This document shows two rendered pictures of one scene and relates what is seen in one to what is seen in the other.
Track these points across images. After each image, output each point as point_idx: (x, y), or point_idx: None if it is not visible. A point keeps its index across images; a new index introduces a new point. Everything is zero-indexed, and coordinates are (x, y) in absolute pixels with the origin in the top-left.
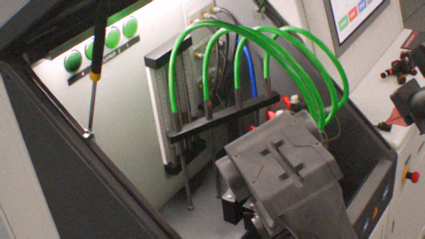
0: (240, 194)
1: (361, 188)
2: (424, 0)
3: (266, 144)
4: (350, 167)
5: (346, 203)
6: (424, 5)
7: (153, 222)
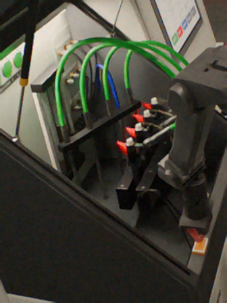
0: (189, 110)
1: (223, 159)
2: (213, 32)
3: (205, 65)
4: (207, 151)
5: (211, 178)
6: (214, 36)
7: (83, 199)
